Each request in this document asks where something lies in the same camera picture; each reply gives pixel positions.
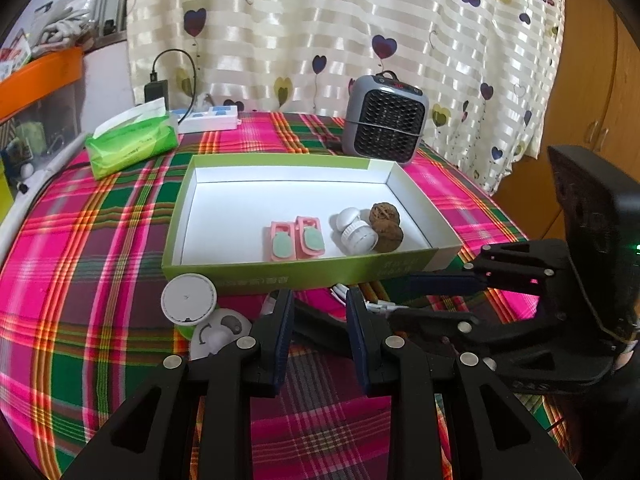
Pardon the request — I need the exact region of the brown walnut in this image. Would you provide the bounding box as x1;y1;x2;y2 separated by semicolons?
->
374;221;405;254
368;202;402;226

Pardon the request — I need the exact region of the cream heart print curtain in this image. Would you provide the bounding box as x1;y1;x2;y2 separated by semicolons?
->
125;0;566;196

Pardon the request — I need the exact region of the wooden cabinet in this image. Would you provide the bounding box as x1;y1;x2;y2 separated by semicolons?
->
492;0;640;256

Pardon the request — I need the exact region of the white usb cable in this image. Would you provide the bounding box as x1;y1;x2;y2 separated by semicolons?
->
330;282;401;317

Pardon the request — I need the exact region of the black charger cable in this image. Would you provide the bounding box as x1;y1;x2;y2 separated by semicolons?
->
151;49;199;111

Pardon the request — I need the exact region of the orange lid storage bin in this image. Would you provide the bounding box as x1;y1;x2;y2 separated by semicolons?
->
0;46;86;171

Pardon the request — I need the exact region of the white round jar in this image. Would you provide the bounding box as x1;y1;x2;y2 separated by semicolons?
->
340;220;379;255

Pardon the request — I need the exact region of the white folded cloth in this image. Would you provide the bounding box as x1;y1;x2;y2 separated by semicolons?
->
30;0;101;53

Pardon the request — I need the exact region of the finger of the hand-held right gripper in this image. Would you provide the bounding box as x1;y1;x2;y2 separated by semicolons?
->
387;309;547;362
410;240;574;294

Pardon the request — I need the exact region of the grey desk heater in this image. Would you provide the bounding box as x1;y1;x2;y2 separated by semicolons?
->
341;72;431;166

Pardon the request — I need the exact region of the pink clip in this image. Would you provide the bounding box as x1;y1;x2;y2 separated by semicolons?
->
264;220;297;262
295;216;326;259

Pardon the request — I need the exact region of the white mushroom light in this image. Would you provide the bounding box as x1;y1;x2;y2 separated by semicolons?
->
330;206;362;234

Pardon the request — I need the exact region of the white panda gadget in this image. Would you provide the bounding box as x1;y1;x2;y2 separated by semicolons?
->
161;272;253;361

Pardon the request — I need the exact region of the green tissue pack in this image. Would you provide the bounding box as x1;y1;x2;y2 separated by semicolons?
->
84;97;181;180

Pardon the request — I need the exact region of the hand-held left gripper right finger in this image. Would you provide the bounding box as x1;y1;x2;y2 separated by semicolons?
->
346;287;583;480

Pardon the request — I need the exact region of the white power strip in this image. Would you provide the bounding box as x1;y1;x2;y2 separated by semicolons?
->
172;105;241;134

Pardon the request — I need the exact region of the black rectangular device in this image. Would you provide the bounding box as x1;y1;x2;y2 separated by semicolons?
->
292;300;353;358

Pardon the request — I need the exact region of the yellow box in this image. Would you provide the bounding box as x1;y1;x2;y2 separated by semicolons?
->
0;162;14;223

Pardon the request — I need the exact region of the plaid tablecloth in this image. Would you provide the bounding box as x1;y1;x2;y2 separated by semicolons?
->
0;112;576;480

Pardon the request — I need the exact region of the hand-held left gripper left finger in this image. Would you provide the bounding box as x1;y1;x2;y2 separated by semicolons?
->
62;288;296;480

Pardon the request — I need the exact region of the black charger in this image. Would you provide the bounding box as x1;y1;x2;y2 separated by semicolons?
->
144;79;170;106

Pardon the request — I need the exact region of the green cardboard box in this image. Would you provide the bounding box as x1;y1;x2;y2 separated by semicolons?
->
161;154;463;297

